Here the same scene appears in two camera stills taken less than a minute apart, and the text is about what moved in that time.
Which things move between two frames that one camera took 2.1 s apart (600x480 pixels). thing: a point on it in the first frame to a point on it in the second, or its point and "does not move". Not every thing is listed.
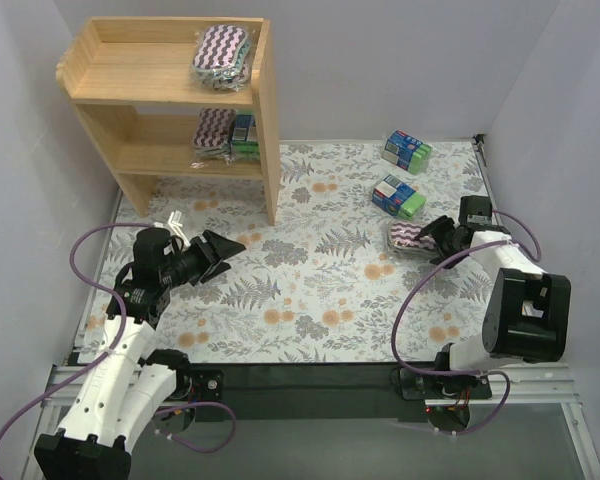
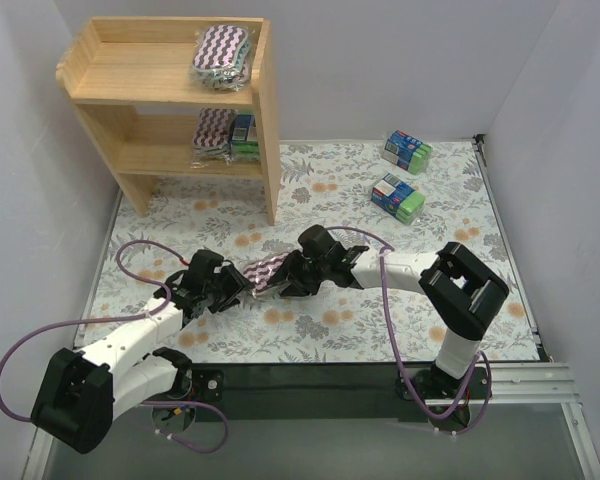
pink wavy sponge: x=222 y=56 does not move
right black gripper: x=444 y=236 to x=297 y=273
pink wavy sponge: x=403 y=233 to x=261 y=273
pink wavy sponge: x=211 y=135 does not move
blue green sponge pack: x=245 y=146 does not move
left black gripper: x=209 y=256 to x=225 y=285
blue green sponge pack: x=397 y=197 does not move
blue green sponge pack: x=407 y=152 does not move
